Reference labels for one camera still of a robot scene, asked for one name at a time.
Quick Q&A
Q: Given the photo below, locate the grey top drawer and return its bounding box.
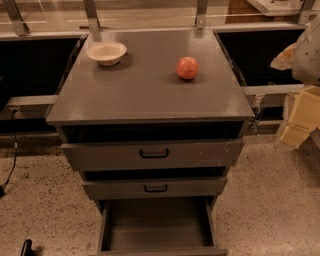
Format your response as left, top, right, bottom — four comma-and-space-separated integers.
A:
62, 139, 244, 171

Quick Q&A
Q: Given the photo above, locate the grey bottom drawer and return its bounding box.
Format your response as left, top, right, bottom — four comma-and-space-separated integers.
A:
94, 197, 228, 256

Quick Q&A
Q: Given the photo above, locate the grey middle drawer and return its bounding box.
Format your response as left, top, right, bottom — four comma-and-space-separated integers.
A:
83, 177, 227, 200

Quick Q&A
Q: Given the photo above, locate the red apple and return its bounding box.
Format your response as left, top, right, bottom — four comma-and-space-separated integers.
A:
176, 57, 199, 80

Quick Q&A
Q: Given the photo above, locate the black cable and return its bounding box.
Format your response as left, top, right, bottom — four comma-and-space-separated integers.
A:
0, 109, 19, 198

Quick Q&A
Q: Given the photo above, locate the white bowl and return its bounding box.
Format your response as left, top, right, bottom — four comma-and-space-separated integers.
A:
87, 42, 127, 66

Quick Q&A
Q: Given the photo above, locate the grey drawer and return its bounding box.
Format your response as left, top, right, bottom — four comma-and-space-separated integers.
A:
94, 197, 228, 256
62, 139, 244, 171
83, 177, 227, 200

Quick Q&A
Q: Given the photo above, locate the black object on floor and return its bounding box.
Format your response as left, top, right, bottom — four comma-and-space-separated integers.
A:
20, 239, 34, 256

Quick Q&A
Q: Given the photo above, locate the yellow robot base part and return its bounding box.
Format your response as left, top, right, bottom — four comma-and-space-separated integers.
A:
280, 86, 320, 148

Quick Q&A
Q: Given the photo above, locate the grey drawer cabinet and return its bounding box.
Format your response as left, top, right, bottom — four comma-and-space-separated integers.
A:
45, 28, 256, 214

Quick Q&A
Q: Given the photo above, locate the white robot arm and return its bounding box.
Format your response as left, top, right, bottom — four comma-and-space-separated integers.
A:
270, 14, 320, 86

